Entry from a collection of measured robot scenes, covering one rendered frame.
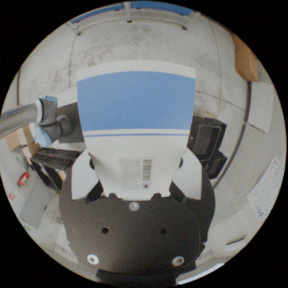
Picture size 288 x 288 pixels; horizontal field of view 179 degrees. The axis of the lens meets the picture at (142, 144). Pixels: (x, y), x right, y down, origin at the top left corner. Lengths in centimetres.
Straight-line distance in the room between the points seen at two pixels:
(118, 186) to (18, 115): 42
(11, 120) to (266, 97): 291
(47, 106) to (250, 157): 302
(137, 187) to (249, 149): 264
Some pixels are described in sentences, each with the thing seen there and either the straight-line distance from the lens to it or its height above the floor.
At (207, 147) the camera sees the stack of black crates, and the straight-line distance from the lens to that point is 116.
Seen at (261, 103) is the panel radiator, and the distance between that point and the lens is 255.
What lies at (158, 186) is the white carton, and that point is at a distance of 15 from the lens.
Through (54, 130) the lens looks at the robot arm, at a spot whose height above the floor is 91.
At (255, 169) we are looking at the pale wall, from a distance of 267.
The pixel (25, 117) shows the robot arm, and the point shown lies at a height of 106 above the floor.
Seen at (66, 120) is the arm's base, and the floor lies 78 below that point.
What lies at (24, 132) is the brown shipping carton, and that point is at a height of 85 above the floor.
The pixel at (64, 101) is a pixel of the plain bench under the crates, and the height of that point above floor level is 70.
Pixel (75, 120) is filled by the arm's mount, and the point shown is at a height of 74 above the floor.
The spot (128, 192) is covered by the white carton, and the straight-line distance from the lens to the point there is 17.
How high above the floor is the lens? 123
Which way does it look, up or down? 61 degrees down
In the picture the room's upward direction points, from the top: 176 degrees clockwise
